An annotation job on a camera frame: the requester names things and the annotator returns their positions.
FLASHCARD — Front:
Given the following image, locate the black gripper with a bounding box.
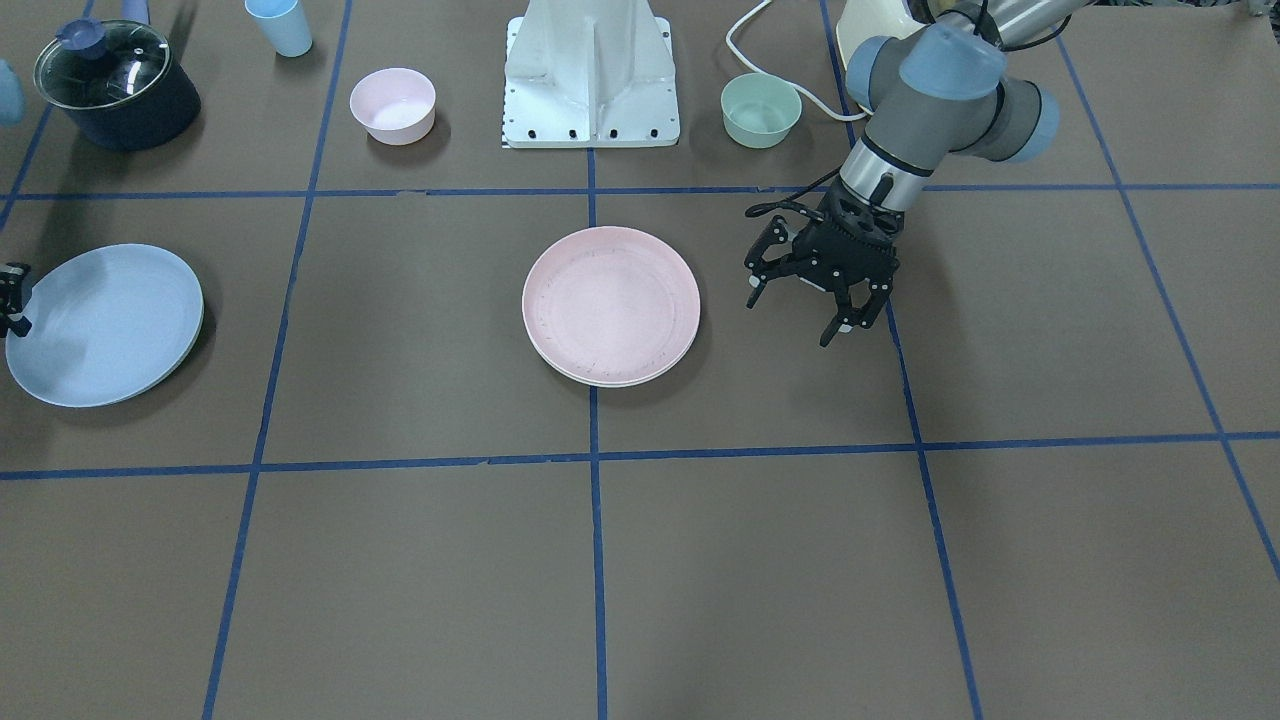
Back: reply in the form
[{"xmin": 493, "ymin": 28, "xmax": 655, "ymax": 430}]
[{"xmin": 744, "ymin": 186, "xmax": 902, "ymax": 348}]

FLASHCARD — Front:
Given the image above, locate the pink plate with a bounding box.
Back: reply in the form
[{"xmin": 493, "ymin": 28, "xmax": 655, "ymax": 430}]
[{"xmin": 521, "ymin": 225, "xmax": 701, "ymax": 388}]

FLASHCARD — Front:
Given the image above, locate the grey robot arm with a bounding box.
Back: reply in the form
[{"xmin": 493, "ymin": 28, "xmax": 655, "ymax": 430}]
[{"xmin": 744, "ymin": 1, "xmax": 1082, "ymax": 346}]

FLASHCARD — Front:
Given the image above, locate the light blue object at edge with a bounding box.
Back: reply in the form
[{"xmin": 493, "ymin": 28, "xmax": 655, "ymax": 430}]
[{"xmin": 0, "ymin": 59, "xmax": 26, "ymax": 127}]

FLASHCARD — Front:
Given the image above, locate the green bowl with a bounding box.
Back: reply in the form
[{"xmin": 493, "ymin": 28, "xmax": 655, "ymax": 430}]
[{"xmin": 719, "ymin": 72, "xmax": 803, "ymax": 149}]

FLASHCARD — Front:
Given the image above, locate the dark blue cooking pot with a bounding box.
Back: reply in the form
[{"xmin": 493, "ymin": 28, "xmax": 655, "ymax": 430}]
[{"xmin": 41, "ymin": 45, "xmax": 202, "ymax": 152}]

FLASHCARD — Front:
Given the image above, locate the glass pot lid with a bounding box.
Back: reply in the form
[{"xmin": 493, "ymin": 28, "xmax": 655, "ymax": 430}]
[{"xmin": 32, "ymin": 17, "xmax": 174, "ymax": 110}]

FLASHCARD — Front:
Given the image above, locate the light blue cup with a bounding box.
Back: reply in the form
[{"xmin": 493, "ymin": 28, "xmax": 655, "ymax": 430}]
[{"xmin": 244, "ymin": 0, "xmax": 314, "ymax": 58}]

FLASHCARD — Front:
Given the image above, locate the pink bowl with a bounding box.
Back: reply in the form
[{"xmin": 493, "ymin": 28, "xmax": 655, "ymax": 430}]
[{"xmin": 348, "ymin": 67, "xmax": 438, "ymax": 146}]

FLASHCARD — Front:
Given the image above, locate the white cable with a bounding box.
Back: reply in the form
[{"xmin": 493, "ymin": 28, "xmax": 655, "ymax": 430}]
[{"xmin": 724, "ymin": 0, "xmax": 863, "ymax": 123}]

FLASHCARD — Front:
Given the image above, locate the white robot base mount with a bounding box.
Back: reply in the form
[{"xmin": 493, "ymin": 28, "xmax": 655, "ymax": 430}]
[{"xmin": 500, "ymin": 1, "xmax": 681, "ymax": 149}]

